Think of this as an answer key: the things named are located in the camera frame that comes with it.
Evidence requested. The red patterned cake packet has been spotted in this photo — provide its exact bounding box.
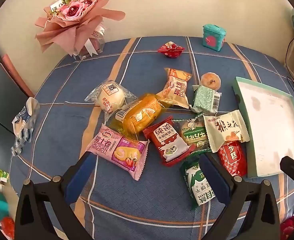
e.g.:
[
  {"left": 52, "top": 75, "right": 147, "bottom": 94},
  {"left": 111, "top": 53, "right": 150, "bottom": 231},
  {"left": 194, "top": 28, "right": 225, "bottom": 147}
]
[{"left": 218, "top": 141, "right": 247, "bottom": 177}]

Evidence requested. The green white biscuit packet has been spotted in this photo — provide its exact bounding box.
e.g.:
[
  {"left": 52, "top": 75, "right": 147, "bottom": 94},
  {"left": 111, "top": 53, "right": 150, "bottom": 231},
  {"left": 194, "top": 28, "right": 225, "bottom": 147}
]
[{"left": 180, "top": 159, "right": 216, "bottom": 210}]

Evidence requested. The white beige pastry packet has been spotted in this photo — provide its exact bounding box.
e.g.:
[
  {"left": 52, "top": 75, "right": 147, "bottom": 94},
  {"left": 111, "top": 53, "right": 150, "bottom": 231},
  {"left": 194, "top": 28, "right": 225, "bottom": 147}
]
[{"left": 203, "top": 109, "right": 250, "bottom": 153}]

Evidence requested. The clear green biscuit packet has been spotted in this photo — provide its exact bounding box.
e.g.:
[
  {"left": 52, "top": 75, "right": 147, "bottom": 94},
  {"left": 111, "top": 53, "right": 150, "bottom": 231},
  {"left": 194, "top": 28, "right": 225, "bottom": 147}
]
[{"left": 173, "top": 114, "right": 212, "bottom": 154}]

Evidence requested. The green patterned snack packet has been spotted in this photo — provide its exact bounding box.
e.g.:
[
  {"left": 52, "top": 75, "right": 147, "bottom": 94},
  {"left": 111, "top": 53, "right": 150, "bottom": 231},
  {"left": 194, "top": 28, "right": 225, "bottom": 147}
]
[{"left": 189, "top": 85, "right": 222, "bottom": 115}]

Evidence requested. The pink swiss roll packet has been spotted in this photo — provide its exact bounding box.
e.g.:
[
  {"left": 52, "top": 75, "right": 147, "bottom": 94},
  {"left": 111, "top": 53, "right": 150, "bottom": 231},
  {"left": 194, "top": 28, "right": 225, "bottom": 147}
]
[{"left": 86, "top": 124, "right": 150, "bottom": 181}]

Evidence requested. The red milk biscuit packet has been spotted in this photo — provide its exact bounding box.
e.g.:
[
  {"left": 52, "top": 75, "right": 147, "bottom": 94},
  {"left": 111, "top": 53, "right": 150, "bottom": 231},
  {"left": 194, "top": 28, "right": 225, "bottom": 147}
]
[{"left": 143, "top": 116, "right": 196, "bottom": 167}]

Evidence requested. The round orange jelly cup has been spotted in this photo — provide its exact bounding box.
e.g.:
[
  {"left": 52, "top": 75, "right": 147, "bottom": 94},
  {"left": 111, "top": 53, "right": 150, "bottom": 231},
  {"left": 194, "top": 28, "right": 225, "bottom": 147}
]
[{"left": 200, "top": 72, "right": 221, "bottom": 91}]

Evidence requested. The orange beige swiss roll packet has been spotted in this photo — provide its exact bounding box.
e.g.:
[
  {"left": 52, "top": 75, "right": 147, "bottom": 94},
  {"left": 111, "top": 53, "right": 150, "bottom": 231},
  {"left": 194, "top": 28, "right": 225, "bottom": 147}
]
[{"left": 157, "top": 68, "right": 192, "bottom": 109}]

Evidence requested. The yellow cake packet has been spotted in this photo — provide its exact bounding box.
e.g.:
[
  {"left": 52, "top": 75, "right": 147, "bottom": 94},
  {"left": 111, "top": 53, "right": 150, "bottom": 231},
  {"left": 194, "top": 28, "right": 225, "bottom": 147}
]
[{"left": 106, "top": 93, "right": 174, "bottom": 141}]

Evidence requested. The clear white bun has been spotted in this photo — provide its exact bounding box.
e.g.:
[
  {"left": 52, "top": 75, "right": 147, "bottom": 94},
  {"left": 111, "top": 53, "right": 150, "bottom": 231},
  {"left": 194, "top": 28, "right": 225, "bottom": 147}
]
[{"left": 85, "top": 80, "right": 137, "bottom": 122}]

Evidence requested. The red foil candy packet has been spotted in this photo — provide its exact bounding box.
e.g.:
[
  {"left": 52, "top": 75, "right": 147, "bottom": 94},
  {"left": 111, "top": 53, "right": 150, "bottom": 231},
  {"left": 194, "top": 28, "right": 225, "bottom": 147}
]
[{"left": 157, "top": 41, "right": 185, "bottom": 59}]

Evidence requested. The red snack off table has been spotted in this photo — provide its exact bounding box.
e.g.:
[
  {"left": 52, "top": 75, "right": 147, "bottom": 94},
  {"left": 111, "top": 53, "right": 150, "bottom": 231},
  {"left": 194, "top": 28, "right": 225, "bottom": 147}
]
[{"left": 280, "top": 216, "right": 294, "bottom": 240}]

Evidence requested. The teal rimmed white box lid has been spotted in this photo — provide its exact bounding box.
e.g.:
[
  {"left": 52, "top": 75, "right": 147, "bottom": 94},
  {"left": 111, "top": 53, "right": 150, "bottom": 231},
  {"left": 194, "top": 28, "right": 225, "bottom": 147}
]
[{"left": 232, "top": 77, "right": 294, "bottom": 178}]

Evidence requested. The blue white crumpled wrapper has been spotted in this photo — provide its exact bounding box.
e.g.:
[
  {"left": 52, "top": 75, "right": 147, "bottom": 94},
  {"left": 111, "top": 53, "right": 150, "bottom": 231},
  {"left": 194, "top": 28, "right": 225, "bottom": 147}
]
[{"left": 11, "top": 97, "right": 40, "bottom": 156}]

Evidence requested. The teal toy house box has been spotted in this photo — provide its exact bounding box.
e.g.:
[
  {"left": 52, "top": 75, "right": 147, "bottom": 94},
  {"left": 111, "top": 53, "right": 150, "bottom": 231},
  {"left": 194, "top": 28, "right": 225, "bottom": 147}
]
[{"left": 202, "top": 24, "right": 227, "bottom": 51}]

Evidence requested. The blue plaid tablecloth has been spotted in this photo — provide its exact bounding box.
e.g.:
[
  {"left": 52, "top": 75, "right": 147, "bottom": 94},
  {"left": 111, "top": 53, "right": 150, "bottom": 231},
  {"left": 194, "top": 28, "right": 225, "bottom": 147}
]
[{"left": 10, "top": 36, "right": 294, "bottom": 239}]

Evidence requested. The clear glass vase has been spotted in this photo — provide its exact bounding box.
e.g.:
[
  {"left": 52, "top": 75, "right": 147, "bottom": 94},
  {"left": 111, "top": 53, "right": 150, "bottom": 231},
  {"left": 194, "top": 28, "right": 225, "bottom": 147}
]
[{"left": 73, "top": 31, "right": 105, "bottom": 60}]

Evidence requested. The pink paper flower bouquet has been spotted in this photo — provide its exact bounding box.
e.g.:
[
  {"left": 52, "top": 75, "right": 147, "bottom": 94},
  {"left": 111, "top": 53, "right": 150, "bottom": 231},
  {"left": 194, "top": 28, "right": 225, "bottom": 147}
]
[{"left": 35, "top": 0, "right": 125, "bottom": 56}]

